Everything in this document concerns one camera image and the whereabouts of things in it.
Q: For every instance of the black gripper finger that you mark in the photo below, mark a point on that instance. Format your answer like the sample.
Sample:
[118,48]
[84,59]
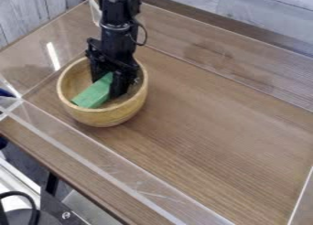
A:
[101,68]
[124,77]

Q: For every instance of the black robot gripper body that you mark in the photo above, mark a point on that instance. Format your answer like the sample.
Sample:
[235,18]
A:
[113,52]

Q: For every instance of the green rectangular block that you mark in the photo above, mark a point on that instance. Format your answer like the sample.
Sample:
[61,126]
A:
[97,94]

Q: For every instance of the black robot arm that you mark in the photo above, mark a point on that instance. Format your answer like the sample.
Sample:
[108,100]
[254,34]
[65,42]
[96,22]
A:
[118,23]

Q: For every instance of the light brown wooden bowl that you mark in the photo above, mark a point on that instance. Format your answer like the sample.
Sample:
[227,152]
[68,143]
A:
[114,112]

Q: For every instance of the black table leg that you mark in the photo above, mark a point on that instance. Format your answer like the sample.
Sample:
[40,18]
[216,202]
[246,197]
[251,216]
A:
[53,184]

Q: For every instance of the grey metal base plate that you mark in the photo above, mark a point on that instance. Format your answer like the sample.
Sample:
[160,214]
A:
[53,212]

